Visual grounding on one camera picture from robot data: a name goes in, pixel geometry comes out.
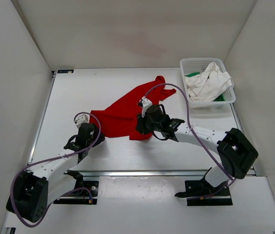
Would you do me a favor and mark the red t shirt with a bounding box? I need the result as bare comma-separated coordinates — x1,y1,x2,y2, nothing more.
89,76,165,141

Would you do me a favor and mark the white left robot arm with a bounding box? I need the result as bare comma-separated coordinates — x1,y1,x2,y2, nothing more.
6,123,105,223

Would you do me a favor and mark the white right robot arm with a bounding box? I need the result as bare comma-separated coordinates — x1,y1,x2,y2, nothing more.
136,103,258,199

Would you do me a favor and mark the white t shirt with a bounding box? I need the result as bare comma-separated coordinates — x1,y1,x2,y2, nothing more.
185,62,233,102

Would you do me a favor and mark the green t shirt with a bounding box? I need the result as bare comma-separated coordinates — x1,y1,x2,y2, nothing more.
185,72,230,102

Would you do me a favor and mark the dark label sticker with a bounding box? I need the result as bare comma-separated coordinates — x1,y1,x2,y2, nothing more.
57,69,74,74

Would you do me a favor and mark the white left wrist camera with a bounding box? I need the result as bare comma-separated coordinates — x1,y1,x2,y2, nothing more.
74,115,89,128

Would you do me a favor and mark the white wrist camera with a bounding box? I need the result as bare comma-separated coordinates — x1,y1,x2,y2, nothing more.
137,97,153,108
74,115,89,128

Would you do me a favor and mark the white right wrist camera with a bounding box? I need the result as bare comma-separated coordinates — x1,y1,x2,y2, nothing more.
137,97,153,108

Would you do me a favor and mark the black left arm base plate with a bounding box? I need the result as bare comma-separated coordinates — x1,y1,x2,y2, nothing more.
54,177,99,205

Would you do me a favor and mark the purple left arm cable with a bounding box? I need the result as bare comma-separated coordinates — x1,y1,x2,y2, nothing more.
10,111,101,228

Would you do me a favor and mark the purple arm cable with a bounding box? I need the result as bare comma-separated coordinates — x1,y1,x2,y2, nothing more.
141,83,237,202
10,111,101,228

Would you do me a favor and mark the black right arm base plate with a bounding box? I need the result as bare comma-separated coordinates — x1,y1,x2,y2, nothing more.
185,180,233,207

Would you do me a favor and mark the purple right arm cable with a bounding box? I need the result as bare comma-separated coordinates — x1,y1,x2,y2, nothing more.
141,83,237,202

